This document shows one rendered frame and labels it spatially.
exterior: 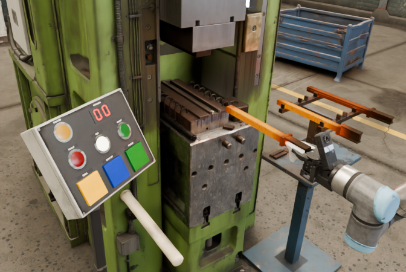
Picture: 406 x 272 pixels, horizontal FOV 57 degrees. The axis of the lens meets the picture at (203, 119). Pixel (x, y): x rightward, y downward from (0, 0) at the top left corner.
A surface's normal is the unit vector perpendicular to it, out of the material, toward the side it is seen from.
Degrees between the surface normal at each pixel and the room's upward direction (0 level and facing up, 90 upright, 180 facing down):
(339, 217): 0
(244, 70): 90
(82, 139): 60
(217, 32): 90
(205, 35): 90
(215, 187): 90
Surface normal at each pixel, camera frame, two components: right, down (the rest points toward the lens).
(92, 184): 0.77, -0.22
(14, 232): 0.04, -0.89
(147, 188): 0.58, 0.39
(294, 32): -0.68, 0.30
